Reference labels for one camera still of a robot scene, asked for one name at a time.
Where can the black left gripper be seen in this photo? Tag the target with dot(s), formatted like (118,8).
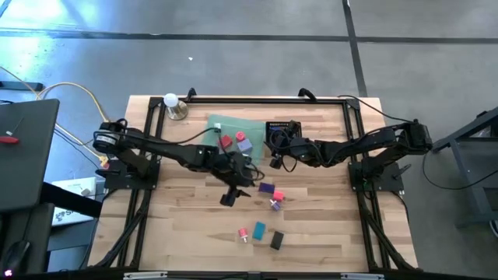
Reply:
(233,171)

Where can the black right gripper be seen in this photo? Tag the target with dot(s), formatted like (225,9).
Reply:
(293,149)

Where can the dark purple plastic box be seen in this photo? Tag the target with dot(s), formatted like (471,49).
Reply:
(266,188)

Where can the lavender wall charger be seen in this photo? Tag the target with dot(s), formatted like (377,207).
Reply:
(245,147)

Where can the purple white usb charger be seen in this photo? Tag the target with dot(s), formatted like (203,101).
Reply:
(276,205)

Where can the teal plastic box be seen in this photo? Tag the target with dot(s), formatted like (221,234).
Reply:
(258,230)

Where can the pink dual usb charger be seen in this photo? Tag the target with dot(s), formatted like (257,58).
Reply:
(278,195)

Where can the red wall charger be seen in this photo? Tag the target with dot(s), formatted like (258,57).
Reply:
(225,142)

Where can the black plastic box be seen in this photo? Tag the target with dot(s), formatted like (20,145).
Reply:
(277,240)

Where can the green white usb charger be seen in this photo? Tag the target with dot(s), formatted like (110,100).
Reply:
(217,127)

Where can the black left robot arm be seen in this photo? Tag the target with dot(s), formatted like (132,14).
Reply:
(163,148)

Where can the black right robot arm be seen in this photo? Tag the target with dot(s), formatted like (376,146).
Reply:
(350,149)

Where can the black slotted plastic basket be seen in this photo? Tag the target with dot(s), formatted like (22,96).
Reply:
(280,123)

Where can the teal translucent plastic bin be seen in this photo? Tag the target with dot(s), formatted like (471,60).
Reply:
(254,130)

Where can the pink white power adapter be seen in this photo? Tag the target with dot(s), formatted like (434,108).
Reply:
(243,232)

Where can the white bulb on brass base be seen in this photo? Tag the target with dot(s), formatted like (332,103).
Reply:
(177,110)

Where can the black metal side table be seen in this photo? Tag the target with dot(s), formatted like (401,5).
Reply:
(441,145)

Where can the black desk beam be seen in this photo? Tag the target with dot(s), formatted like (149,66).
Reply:
(70,200)

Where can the white cardboard box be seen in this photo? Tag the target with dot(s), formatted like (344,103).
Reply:
(70,186)

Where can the white printed sheet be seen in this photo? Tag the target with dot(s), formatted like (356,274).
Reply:
(66,215)

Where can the dark side desk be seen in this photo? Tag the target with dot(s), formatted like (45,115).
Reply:
(27,163)

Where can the black computer mouse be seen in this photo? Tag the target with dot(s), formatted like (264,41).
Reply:
(15,253)

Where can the black floor bar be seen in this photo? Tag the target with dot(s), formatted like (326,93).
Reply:
(19,85)

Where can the black aluminium table frame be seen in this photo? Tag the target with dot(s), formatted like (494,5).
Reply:
(253,100)

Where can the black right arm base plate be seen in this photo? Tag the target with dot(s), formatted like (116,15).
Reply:
(389,183)

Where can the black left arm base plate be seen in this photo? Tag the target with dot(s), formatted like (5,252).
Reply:
(116,182)

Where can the grey aluminium edge bracket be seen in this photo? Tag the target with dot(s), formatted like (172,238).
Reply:
(144,275)
(362,276)

